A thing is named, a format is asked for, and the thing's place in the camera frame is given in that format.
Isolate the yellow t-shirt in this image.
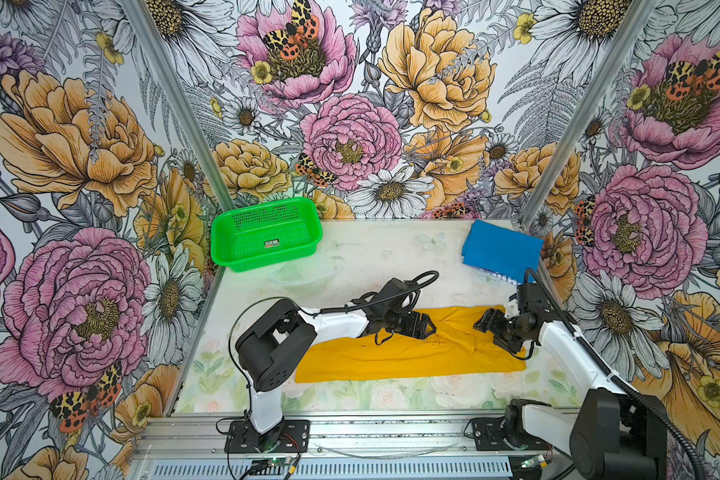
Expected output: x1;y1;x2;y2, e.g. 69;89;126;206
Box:
295;306;525;383

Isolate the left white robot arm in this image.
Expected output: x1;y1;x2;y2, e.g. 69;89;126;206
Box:
228;270;439;436

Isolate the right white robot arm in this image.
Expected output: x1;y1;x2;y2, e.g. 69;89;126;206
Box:
465;283;669;479

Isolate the folded blue t-shirt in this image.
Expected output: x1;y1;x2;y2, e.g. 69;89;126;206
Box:
461;220;544;285

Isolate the green plastic basket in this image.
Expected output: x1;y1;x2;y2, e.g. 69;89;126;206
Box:
210;198;323;272

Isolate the small green circuit board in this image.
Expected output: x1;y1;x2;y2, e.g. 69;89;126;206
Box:
251;457;299;470

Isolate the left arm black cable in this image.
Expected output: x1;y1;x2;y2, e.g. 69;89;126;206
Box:
226;269;440;421

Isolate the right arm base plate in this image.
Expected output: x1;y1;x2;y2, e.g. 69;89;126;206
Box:
464;417;552;452

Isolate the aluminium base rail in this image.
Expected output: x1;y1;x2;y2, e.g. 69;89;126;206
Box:
126;410;585;479

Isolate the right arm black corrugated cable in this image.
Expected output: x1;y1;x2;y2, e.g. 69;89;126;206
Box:
523;267;709;480

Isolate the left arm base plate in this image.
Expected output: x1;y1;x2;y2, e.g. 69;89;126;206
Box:
224;419;311;454

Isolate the right aluminium corner post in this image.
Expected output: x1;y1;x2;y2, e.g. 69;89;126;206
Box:
518;0;656;232

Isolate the aluminium corner post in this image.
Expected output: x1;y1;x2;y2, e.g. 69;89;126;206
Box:
123;1;235;211
518;0;656;232

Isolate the left aluminium corner post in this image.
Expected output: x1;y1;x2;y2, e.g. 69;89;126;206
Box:
123;1;235;211

